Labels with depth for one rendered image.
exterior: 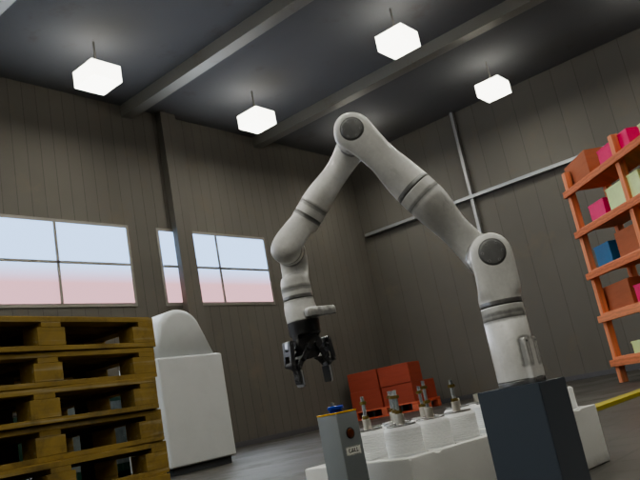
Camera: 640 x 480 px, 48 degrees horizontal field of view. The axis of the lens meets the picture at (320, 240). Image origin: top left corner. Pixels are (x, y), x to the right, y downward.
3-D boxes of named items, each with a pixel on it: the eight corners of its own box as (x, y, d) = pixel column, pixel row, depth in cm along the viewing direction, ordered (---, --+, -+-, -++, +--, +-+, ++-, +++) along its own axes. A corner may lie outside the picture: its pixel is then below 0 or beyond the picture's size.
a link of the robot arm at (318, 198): (295, 210, 174) (289, 204, 166) (350, 116, 175) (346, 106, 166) (328, 228, 172) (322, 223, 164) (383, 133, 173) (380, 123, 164)
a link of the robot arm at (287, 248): (262, 252, 164) (292, 201, 164) (272, 257, 172) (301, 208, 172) (287, 268, 162) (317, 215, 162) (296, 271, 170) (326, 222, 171)
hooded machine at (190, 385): (198, 466, 718) (178, 320, 753) (241, 460, 678) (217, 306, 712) (130, 482, 659) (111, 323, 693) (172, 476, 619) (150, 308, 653)
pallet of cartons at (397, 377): (382, 415, 1347) (373, 371, 1366) (445, 404, 1263) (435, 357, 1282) (350, 422, 1270) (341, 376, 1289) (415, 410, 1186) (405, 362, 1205)
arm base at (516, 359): (550, 379, 152) (530, 301, 156) (531, 383, 145) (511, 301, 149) (510, 386, 157) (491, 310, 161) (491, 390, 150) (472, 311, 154)
